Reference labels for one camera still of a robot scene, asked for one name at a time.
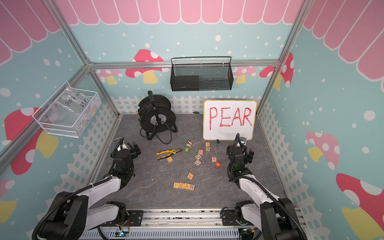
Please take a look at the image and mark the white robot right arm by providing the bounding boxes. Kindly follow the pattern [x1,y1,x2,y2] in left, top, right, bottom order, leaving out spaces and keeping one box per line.
[227,134,308,240]

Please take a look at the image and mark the clear plastic bag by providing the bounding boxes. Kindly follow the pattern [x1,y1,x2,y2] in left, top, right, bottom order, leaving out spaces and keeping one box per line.
[49,85,100,136]

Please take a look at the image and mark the black box in basket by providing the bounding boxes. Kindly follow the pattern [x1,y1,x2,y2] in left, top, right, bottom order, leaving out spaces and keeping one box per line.
[171,76,200,92]

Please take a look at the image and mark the black wire mesh basket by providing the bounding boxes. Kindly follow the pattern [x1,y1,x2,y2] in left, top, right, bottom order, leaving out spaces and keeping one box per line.
[171,56,234,91]

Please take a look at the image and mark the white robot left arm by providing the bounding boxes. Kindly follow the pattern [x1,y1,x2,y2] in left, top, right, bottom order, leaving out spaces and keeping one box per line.
[31,138,141,240]

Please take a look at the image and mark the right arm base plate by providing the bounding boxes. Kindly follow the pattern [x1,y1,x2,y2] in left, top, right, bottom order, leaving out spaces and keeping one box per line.
[220,207,240,226]

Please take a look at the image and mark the white wire basket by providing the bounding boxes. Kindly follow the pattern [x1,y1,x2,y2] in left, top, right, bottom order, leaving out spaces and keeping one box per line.
[32,81,102,139]

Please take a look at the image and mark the wooden block orange Q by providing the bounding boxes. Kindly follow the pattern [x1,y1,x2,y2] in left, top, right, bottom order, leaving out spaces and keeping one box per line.
[187,173,194,180]

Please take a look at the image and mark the yellow framed whiteboard PEAR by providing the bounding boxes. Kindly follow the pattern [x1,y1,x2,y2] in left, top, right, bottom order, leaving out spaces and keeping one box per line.
[203,100,258,141]

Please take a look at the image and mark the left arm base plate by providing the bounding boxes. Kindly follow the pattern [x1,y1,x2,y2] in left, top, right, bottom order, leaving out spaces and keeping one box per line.
[119,210,144,227]

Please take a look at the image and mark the black cable reel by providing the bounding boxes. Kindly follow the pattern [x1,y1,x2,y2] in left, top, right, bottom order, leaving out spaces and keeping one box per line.
[138,91,178,145]

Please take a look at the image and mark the yellow black pliers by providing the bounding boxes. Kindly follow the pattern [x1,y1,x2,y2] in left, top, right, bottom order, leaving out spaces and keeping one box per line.
[156,149,184,160]

